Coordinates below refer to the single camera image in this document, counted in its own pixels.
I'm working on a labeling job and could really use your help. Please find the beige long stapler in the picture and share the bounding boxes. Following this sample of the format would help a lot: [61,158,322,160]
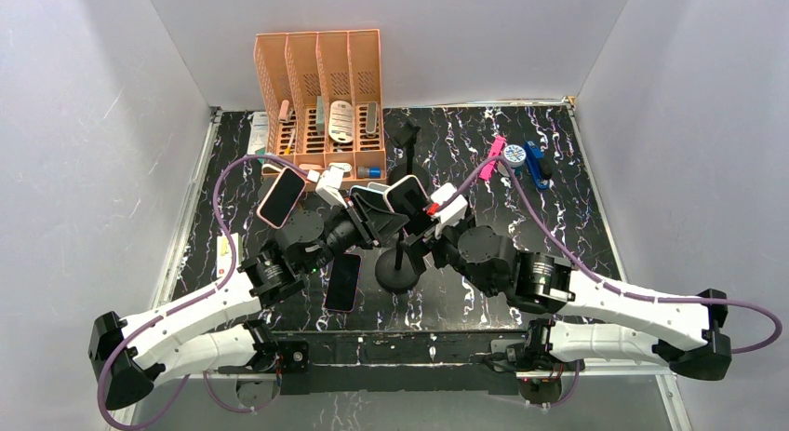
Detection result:
[365,101,379,135]

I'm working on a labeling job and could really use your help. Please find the white folding phone stand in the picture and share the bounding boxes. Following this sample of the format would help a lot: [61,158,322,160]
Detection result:
[367,182,390,194]

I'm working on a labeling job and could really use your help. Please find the black round-base phone stand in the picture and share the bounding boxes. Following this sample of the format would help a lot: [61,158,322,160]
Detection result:
[387,120,432,190]

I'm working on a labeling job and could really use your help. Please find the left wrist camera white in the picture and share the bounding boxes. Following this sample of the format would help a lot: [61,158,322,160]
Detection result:
[315,167,347,208]

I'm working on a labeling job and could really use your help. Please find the grey bottle blue cap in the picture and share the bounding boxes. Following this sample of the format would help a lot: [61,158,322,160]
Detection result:
[356,166,382,179]

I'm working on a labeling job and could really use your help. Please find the small white blue bottle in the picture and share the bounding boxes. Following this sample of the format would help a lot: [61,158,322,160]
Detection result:
[501,144,527,169]

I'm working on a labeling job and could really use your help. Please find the small yellow white box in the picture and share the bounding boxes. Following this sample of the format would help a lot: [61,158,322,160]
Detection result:
[215,235,234,279]

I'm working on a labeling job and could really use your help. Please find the magenta-edged black smartphone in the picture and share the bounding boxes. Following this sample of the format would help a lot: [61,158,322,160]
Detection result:
[324,254,362,313]

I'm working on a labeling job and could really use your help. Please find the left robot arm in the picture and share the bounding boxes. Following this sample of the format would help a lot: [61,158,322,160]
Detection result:
[88,195,408,411]

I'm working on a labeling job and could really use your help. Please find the blue-edged smartphone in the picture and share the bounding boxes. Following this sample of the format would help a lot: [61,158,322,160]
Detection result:
[349,185,391,212]

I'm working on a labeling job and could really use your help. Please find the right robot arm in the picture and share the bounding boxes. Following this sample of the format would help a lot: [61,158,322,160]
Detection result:
[403,226,732,381]

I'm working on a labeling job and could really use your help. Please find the blue stapler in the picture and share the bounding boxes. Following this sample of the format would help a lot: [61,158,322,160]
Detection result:
[524,141,553,191]

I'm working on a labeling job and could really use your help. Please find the orange plastic file organizer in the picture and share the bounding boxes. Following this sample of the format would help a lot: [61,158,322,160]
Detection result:
[253,29,387,188]

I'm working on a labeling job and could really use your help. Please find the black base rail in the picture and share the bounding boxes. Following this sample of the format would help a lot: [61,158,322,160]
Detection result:
[209,330,618,411]

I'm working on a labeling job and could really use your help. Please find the pink-cased left smartphone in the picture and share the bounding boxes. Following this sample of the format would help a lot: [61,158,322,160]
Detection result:
[257,168,306,229]

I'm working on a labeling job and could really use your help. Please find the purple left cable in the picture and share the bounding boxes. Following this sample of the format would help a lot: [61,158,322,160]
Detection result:
[97,155,322,431]

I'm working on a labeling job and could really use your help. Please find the pink eraser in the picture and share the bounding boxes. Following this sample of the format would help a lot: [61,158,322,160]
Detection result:
[277,100,290,123]

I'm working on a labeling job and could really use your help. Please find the pink-cased tall smartphone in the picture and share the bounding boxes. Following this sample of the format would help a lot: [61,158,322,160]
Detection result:
[383,175,434,236]

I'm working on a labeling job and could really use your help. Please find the pink highlighter marker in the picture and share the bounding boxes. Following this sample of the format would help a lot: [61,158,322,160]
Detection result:
[478,135,507,182]

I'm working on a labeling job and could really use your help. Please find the green white small box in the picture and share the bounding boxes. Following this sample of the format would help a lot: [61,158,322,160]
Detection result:
[315,95,326,135]

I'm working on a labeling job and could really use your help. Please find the black tall phone stand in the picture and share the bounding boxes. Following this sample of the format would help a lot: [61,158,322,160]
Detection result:
[375,232,420,295]

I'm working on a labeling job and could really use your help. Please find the white oval label tag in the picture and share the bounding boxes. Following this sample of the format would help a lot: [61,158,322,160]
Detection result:
[327,101,354,144]

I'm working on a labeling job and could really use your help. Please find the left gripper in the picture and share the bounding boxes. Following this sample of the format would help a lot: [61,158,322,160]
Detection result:
[303,194,409,276]

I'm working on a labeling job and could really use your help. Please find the white stapler in organizer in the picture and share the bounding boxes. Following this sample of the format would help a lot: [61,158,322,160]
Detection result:
[328,162,353,174]

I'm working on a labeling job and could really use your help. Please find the white paper packet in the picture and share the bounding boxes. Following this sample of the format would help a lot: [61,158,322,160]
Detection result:
[247,111,269,155]

